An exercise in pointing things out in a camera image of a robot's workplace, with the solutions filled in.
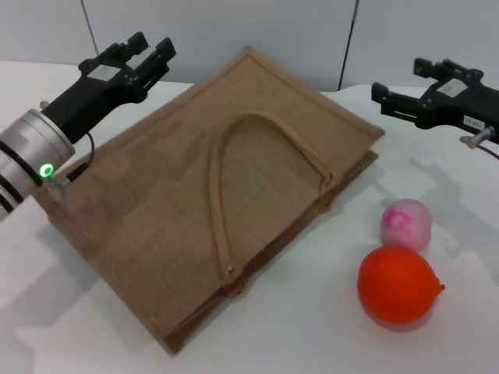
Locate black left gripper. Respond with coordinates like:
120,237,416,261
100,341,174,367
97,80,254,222
41,33,178,143

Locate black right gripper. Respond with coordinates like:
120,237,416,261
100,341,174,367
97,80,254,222
371,58,499,145

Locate brown jute tote bag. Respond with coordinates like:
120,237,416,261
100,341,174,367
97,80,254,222
34,45,388,356

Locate pink round ball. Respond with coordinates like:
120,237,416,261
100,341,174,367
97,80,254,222
380,197,433,254

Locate orange round fruit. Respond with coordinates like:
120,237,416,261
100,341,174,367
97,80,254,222
357,245,446,327

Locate right wrist cable with plug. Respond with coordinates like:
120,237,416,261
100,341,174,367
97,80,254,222
459,126,499,161

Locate wrist cable with plug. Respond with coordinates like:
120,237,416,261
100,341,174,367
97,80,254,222
48,132,97,196
459,126,499,161

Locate left wrist cable with plug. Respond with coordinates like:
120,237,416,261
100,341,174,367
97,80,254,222
48,132,97,196

